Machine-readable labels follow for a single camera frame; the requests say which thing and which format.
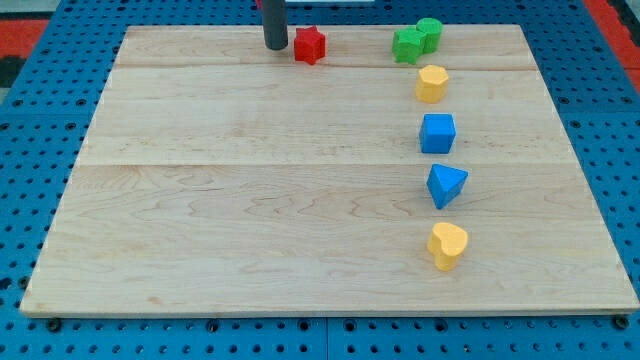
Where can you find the blue triangle block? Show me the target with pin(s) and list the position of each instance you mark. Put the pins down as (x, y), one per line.
(445, 183)

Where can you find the yellow hexagon block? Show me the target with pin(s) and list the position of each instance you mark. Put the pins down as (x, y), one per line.
(431, 84)

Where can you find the yellow heart block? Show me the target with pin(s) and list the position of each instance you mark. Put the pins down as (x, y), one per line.
(447, 242)

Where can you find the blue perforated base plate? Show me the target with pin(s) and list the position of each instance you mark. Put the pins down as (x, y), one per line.
(47, 112)

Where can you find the red star block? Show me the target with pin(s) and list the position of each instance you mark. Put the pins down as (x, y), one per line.
(309, 45)

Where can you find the blue cube block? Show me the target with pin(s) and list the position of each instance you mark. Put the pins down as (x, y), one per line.
(437, 133)

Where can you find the green star block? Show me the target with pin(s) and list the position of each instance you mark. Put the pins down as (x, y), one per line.
(407, 45)

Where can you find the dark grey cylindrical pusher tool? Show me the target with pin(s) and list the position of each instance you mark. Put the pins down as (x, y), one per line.
(274, 21)

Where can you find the green cylinder block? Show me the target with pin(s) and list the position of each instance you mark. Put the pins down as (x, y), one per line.
(432, 29)

